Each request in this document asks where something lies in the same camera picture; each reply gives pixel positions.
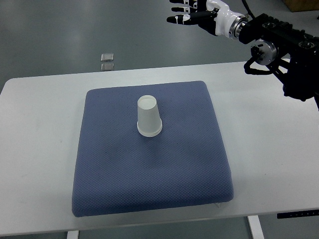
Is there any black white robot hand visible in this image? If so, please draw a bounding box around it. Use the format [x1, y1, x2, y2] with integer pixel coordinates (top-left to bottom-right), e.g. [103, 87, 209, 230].
[166, 0, 248, 39]

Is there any white paper cup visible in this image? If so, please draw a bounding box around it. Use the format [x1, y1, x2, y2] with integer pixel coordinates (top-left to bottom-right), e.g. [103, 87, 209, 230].
[137, 95, 162, 132]
[137, 123, 162, 137]

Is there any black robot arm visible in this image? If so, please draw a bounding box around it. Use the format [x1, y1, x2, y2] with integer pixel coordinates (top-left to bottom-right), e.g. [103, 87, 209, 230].
[227, 13, 319, 102]

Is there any upper metal floor plate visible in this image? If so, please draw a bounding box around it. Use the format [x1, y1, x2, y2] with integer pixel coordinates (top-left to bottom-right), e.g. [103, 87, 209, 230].
[101, 53, 114, 62]

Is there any metal floor plate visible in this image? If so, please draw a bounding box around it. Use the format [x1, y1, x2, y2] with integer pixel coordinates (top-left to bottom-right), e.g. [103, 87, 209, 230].
[101, 53, 114, 62]
[101, 63, 114, 72]

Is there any lower metal floor plate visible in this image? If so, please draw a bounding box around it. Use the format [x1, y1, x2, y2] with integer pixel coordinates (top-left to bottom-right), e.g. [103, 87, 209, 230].
[101, 63, 114, 72]

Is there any blue fabric cushion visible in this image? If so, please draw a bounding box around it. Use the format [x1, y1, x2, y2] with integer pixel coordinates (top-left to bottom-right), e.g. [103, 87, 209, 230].
[72, 81, 234, 217]

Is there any white table leg right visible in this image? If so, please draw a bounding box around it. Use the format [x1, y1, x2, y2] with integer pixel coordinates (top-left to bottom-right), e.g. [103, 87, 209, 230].
[247, 216, 264, 239]

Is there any white table leg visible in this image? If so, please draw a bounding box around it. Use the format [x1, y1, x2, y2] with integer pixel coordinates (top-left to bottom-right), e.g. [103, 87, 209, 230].
[247, 216, 264, 239]
[67, 231, 79, 239]

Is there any black table control panel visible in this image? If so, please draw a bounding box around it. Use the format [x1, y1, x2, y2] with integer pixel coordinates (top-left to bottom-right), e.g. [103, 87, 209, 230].
[277, 209, 319, 219]

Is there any white table leg left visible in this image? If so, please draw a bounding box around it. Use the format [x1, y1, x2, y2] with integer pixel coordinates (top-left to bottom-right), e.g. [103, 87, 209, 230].
[67, 231, 79, 239]

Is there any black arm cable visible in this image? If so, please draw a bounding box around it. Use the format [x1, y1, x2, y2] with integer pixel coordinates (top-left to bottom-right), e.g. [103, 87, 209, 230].
[240, 0, 256, 19]

